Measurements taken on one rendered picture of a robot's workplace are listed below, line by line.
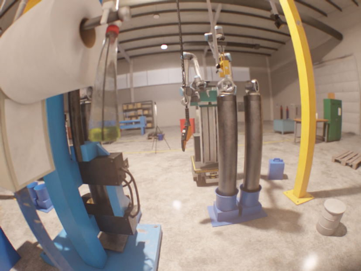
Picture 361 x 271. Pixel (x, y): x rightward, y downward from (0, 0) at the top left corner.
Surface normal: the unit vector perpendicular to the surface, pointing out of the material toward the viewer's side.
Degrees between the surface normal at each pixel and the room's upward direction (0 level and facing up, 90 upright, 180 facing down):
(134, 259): 0
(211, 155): 90
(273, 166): 90
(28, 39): 109
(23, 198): 90
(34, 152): 90
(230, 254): 0
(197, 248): 0
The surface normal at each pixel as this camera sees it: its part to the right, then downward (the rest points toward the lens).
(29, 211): 1.00, -0.07
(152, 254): -0.07, -0.99
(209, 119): 0.00, 0.16
